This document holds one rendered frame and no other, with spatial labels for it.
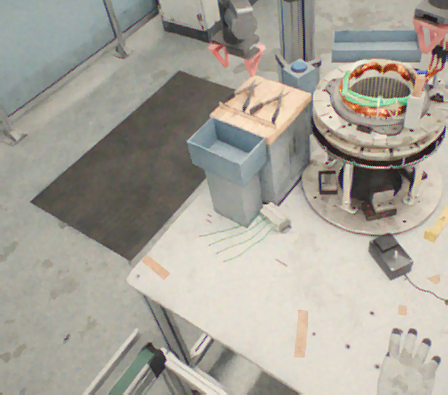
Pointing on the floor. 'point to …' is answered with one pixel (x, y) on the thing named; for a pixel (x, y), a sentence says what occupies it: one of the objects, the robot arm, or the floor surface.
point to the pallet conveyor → (162, 362)
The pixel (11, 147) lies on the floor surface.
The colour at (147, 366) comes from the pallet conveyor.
